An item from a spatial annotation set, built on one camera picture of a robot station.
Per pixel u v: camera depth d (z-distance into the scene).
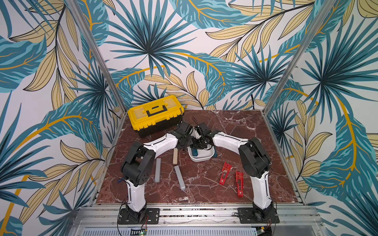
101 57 0.88
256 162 0.54
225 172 0.88
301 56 0.86
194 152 0.92
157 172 0.86
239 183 0.84
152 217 0.74
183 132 0.75
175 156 0.92
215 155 0.92
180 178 0.84
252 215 0.73
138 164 0.49
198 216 0.75
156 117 0.94
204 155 0.92
